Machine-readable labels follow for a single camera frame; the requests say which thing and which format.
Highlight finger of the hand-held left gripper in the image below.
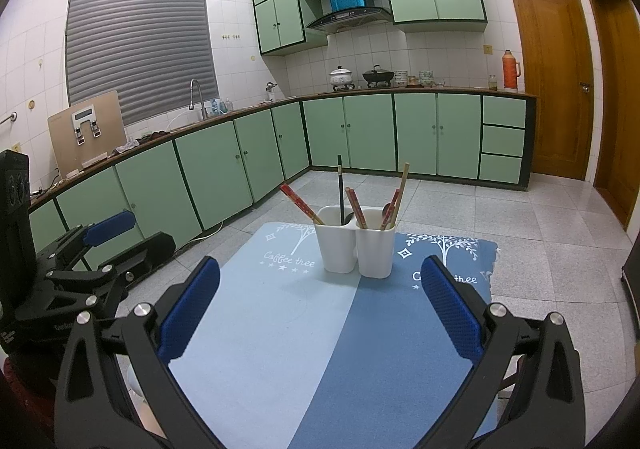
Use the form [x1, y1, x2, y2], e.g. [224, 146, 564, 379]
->
[36, 210, 136, 275]
[97, 231, 177, 300]

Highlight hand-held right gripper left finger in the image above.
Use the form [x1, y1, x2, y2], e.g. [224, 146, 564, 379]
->
[54, 256, 221, 449]

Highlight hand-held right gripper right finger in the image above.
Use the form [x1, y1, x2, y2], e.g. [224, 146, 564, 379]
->
[421, 255, 587, 449]

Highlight red-tipped bamboo chopstick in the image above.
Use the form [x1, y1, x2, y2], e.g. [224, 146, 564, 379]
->
[284, 183, 326, 223]
[346, 186, 367, 230]
[380, 188, 404, 231]
[280, 186, 321, 226]

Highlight white double utensil holder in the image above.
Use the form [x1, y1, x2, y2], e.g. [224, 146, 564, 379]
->
[314, 205, 397, 279]

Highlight plain bamboo chopstick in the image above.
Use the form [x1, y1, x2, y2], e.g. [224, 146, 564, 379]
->
[389, 162, 409, 230]
[392, 162, 412, 230]

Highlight tan board with white clips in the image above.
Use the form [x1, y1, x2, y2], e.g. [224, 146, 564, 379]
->
[47, 90, 126, 177]

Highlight dark red cloth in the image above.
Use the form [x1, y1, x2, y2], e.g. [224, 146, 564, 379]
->
[0, 360, 57, 435]

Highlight green lower kitchen cabinets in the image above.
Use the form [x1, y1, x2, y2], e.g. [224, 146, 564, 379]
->
[27, 88, 540, 275]

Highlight two-tone blue printed mat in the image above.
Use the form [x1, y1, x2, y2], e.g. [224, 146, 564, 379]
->
[167, 222, 501, 449]

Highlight metal kitchen faucet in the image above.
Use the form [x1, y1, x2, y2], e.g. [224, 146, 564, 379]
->
[189, 78, 208, 120]

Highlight grey window blind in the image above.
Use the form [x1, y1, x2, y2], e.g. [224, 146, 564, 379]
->
[66, 0, 220, 126]

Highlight black wok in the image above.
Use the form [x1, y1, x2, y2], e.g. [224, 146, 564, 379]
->
[362, 64, 396, 89]

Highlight orange thermos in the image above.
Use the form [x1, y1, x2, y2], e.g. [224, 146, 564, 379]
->
[502, 49, 522, 91]

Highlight wooden door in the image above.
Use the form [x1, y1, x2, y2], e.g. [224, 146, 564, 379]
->
[586, 0, 640, 232]
[505, 0, 596, 182]

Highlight white cooking pot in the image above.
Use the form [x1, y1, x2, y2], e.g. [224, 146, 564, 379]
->
[329, 65, 355, 90]

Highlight range hood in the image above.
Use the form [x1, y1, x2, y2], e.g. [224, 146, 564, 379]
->
[305, 0, 393, 35]

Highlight white power cable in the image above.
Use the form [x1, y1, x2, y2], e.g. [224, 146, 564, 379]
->
[192, 222, 223, 242]

